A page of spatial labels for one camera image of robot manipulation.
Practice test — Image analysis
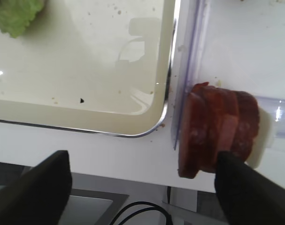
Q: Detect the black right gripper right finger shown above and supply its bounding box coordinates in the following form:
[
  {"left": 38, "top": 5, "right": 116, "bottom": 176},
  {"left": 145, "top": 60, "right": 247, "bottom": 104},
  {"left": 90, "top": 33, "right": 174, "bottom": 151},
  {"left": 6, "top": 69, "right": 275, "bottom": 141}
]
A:
[{"left": 215, "top": 152, "right": 285, "bottom": 225}]

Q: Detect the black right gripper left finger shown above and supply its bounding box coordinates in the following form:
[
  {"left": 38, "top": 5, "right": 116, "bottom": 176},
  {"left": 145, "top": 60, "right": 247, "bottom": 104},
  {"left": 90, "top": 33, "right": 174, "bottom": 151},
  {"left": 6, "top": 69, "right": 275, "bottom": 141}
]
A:
[{"left": 0, "top": 150, "right": 72, "bottom": 225}]

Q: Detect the stack of sausage slices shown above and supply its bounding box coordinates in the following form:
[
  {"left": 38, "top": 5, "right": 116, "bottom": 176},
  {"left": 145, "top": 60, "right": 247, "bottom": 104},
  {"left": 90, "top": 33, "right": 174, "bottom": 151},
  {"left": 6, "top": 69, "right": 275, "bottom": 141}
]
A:
[{"left": 178, "top": 82, "right": 260, "bottom": 179}]

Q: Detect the lettuce leaf on tray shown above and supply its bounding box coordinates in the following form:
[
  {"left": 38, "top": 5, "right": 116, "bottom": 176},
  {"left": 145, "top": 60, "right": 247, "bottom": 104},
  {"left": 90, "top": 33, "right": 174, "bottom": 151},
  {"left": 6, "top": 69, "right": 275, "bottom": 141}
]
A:
[{"left": 0, "top": 0, "right": 46, "bottom": 38}]

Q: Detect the white foam stopper right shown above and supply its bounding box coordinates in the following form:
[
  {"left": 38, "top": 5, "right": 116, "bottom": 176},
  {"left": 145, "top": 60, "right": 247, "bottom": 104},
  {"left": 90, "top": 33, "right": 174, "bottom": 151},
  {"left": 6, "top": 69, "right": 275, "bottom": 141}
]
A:
[{"left": 246, "top": 108, "right": 276, "bottom": 169}]

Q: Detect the lower right clear holder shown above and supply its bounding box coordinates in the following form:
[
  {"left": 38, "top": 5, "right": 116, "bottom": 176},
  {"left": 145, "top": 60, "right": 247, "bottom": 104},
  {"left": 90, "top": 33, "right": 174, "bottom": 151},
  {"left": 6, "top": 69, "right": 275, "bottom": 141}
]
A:
[{"left": 257, "top": 97, "right": 285, "bottom": 147}]

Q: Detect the cream metal tray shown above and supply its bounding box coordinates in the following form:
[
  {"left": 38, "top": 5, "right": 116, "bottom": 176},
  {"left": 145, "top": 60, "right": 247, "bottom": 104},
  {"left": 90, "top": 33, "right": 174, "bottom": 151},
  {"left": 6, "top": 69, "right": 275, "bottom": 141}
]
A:
[{"left": 0, "top": 0, "right": 180, "bottom": 137}]

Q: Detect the right long clear divider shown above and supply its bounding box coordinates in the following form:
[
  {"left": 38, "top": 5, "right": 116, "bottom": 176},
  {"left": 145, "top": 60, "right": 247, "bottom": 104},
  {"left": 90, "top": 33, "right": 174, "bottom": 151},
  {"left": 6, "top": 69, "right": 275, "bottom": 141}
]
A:
[{"left": 171, "top": 0, "right": 212, "bottom": 150}]

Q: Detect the black cable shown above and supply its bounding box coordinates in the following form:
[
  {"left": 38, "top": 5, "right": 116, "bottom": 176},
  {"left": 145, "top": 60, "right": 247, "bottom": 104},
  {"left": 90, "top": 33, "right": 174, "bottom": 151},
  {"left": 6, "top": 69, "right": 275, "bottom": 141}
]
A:
[{"left": 110, "top": 186, "right": 175, "bottom": 225}]

